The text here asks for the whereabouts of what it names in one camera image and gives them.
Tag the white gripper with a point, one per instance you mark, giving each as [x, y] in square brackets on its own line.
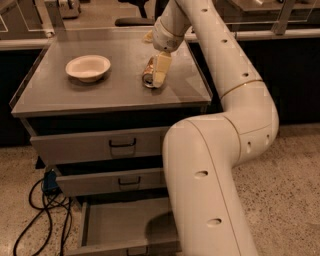
[165, 39]

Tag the orange soda can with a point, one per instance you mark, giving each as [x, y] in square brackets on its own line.
[147, 76]

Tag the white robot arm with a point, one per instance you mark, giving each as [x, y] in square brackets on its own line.
[200, 152]

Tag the top grey drawer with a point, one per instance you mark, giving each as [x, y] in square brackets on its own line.
[99, 146]

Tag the grey drawer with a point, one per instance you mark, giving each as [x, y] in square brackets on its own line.
[138, 228]
[111, 182]
[99, 146]

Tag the grey drawer cabinet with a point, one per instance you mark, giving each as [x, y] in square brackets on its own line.
[52, 103]

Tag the middle grey drawer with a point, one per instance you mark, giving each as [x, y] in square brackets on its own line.
[111, 182]

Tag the bottom grey drawer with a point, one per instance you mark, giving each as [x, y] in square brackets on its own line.
[138, 228]

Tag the black office chair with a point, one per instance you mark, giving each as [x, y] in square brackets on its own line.
[143, 20]

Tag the white bowl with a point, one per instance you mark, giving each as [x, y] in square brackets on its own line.
[88, 68]

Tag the dark lower cabinets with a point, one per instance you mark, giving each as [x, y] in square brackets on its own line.
[291, 70]

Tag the blue power box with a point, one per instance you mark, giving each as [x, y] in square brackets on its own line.
[49, 185]

